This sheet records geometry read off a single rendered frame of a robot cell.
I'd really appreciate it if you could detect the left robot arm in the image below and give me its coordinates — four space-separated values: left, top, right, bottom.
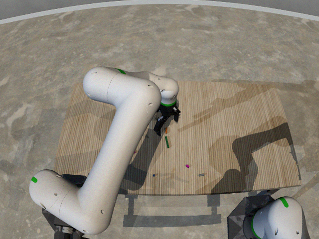
29 66 179 239

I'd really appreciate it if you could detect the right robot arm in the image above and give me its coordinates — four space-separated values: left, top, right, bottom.
243 196 311 239

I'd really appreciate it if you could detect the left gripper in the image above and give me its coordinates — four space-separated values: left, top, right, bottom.
154 106 181 136

